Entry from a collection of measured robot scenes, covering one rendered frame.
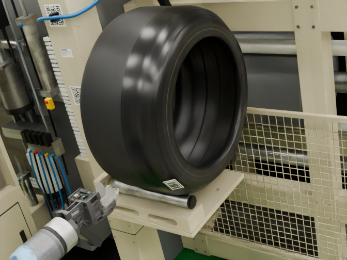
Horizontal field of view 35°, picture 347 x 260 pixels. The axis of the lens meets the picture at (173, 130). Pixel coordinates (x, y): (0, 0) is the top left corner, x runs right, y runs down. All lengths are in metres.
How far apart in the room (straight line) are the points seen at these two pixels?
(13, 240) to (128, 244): 0.45
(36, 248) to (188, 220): 0.58
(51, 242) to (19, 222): 0.83
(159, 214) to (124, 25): 0.63
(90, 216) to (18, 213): 0.76
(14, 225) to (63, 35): 0.78
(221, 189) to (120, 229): 0.47
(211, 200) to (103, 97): 0.59
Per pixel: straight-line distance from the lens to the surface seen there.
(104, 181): 1.95
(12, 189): 2.19
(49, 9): 1.86
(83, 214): 1.50
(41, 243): 1.40
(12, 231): 2.22
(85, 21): 1.86
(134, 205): 1.91
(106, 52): 1.62
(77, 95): 1.95
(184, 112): 2.08
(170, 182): 1.62
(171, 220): 1.86
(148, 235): 2.26
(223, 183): 2.02
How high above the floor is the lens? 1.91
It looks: 27 degrees down
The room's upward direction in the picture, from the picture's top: 13 degrees counter-clockwise
